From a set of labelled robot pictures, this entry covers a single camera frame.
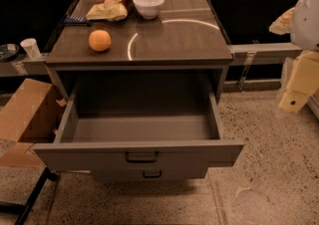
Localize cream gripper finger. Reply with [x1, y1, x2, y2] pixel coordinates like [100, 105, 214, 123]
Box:
[278, 51, 319, 113]

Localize orange fruit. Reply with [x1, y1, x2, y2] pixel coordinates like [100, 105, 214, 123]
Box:
[89, 30, 112, 52]

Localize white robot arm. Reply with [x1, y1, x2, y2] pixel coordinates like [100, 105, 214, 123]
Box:
[278, 0, 319, 113]

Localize open grey top drawer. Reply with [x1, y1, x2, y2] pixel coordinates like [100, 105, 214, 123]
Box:
[35, 71, 243, 176]

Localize grey drawer cabinet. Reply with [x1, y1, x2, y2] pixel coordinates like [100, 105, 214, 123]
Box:
[34, 0, 243, 182]

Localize white ceramic bowl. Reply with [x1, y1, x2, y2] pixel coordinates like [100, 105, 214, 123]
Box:
[134, 0, 165, 19]

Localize yellow chip bag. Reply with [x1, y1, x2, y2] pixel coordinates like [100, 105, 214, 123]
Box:
[86, 0, 133, 21]

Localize dark blue ridged object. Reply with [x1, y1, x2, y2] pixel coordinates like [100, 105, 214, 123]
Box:
[62, 15, 93, 26]

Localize brown cardboard box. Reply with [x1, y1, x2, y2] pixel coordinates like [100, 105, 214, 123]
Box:
[0, 79, 66, 168]

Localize white paper cup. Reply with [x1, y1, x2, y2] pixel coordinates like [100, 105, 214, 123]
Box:
[20, 38, 42, 59]

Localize black round dish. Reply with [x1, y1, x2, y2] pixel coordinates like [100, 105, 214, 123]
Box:
[0, 44, 19, 63]

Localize black metal stand leg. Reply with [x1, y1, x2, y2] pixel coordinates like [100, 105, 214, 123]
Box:
[0, 166, 58, 225]

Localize black top drawer handle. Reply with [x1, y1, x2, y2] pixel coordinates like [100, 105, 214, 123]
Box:
[125, 151, 160, 163]

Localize black drawer handle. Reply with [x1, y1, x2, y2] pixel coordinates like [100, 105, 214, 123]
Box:
[143, 170, 162, 179]
[125, 151, 160, 163]

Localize black lower drawer handle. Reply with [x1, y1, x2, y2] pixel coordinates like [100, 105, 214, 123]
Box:
[143, 170, 162, 179]

